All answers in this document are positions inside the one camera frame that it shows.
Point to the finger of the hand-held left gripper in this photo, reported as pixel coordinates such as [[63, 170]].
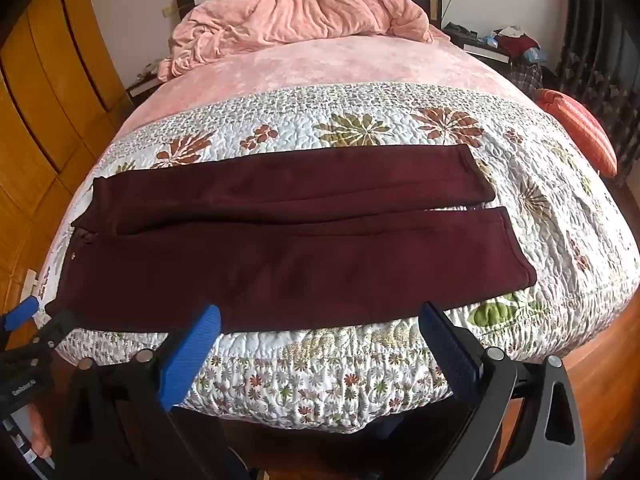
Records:
[[20, 312], [52, 332]]

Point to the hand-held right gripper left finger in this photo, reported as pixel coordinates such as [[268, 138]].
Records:
[[192, 355]]

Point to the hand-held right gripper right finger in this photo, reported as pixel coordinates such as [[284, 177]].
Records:
[[450, 352]]

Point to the maroon pants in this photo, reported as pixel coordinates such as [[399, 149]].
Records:
[[275, 260]]

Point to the person's left hand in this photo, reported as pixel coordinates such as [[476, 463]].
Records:
[[40, 435]]

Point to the floral quilted bedspread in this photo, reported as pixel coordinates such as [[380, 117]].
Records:
[[350, 370]]

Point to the wooden wardrobe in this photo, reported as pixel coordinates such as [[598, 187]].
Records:
[[45, 85]]

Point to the dark small nightstand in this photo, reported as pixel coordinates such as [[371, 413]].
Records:
[[137, 92]]

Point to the orange striped pillow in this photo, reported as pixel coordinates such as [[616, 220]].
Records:
[[580, 127]]

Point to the plaid cloth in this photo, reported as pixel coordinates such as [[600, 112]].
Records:
[[525, 77]]

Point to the blue plastic bag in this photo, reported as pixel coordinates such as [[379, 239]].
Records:
[[533, 54]]

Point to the pink bed sheet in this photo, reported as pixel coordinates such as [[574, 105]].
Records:
[[325, 65]]

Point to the red cloth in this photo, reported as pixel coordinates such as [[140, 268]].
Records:
[[517, 42]]

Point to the dark patterned curtain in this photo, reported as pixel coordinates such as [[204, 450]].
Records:
[[600, 60]]

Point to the pink fleece blanket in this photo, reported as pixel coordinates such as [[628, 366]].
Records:
[[300, 10]]

